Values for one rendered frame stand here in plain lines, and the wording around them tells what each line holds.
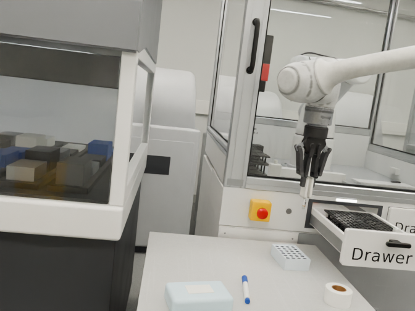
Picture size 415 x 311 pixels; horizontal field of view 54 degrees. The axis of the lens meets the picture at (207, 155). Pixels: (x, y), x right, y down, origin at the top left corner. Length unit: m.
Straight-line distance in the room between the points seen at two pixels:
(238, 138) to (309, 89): 0.42
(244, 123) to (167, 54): 3.21
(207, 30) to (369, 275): 3.50
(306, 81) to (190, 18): 3.63
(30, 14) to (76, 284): 0.82
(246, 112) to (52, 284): 0.86
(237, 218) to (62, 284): 0.63
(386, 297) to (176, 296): 1.06
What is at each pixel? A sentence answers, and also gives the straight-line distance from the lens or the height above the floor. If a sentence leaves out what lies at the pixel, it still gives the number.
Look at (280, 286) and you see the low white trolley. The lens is 1.22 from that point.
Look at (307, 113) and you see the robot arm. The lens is 1.32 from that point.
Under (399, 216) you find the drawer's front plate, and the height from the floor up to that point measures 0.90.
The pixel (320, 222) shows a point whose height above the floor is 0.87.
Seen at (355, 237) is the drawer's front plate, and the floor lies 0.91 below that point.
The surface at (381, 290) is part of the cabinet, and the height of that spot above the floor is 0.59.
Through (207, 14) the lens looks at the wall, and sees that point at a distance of 4.72.
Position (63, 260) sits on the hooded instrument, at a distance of 1.41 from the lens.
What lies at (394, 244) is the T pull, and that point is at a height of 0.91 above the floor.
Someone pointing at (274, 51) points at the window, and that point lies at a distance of 1.50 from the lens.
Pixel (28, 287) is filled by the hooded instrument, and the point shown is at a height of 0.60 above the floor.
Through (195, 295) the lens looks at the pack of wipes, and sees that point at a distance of 1.00.
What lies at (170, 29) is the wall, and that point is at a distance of 4.64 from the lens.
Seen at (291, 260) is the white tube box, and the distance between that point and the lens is 1.32.
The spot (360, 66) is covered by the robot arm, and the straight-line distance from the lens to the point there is 1.15.
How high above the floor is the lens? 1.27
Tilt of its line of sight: 8 degrees down
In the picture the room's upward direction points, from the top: 7 degrees clockwise
